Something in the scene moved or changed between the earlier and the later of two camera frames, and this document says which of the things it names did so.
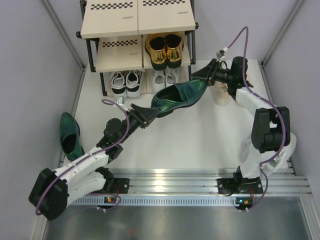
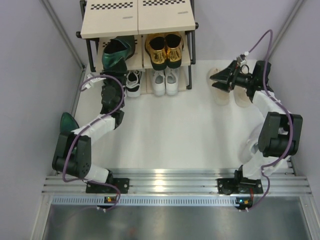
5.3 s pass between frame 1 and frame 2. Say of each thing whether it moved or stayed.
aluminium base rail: stayed
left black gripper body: moved
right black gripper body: moved
